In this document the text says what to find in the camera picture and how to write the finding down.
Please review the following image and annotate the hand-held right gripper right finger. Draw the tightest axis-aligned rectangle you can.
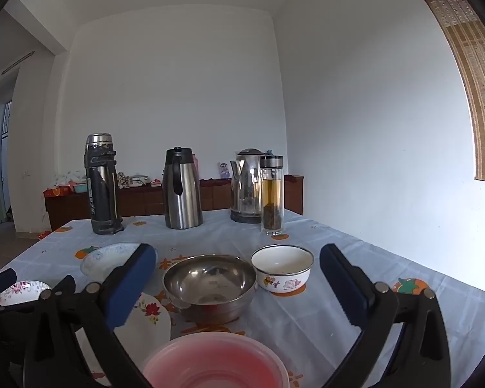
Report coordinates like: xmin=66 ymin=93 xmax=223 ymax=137
xmin=319 ymin=243 xmax=453 ymax=388

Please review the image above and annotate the brown wooden sideboard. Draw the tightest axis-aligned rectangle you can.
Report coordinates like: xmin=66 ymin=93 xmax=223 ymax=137
xmin=44 ymin=175 xmax=305 ymax=232

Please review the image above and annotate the bamboo window blind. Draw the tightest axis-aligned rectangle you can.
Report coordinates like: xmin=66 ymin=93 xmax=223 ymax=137
xmin=414 ymin=0 xmax=485 ymax=184

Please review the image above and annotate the red flower white plate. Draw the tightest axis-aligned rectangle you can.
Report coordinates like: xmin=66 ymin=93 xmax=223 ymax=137
xmin=75 ymin=291 xmax=173 ymax=374

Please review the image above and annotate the glass tea bottle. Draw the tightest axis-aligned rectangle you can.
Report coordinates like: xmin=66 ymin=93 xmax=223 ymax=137
xmin=260 ymin=154 xmax=284 ymax=236

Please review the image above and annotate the pink plastic bowl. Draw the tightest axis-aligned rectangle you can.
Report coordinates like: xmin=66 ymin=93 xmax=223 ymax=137
xmin=142 ymin=331 xmax=289 ymax=388

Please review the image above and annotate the steel electric kettle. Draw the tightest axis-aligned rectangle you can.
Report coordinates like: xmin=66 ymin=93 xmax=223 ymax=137
xmin=230 ymin=148 xmax=267 ymax=224

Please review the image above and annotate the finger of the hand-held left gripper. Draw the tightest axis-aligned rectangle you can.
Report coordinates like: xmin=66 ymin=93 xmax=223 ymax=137
xmin=0 ymin=269 xmax=18 ymax=292

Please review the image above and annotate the fluorescent tube light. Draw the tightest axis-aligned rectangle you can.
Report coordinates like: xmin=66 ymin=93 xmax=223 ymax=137
xmin=1 ymin=51 xmax=36 ymax=75

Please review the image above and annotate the stainless steel bowl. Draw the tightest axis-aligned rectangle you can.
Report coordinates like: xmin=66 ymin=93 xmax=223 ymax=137
xmin=162 ymin=254 xmax=258 ymax=325

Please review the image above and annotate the steel carafe black handle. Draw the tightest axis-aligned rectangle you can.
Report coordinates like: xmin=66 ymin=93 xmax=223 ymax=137
xmin=162 ymin=146 xmax=204 ymax=230

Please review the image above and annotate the white floral bowl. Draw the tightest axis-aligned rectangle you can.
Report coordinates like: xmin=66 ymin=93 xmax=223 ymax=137
xmin=80 ymin=242 xmax=144 ymax=283

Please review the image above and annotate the white enamel cartoon bowl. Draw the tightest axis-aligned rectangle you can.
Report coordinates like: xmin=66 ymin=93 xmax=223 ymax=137
xmin=251 ymin=244 xmax=315 ymax=294

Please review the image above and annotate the white plastic bag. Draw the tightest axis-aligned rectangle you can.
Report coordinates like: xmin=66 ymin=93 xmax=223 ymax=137
xmin=53 ymin=171 xmax=86 ymax=189

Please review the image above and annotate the pink floral white plate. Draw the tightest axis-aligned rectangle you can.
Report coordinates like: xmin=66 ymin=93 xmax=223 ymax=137
xmin=0 ymin=280 xmax=52 ymax=307

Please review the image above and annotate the dark grey thermos flask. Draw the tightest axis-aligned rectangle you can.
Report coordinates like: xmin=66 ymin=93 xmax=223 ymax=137
xmin=84 ymin=133 xmax=124 ymax=235

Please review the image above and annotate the barred window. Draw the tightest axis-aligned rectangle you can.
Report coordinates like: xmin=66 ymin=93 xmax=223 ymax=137
xmin=3 ymin=102 xmax=14 ymax=139

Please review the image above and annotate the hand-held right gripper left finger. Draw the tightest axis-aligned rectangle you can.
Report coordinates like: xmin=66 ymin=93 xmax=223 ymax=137
xmin=23 ymin=243 xmax=158 ymax=388

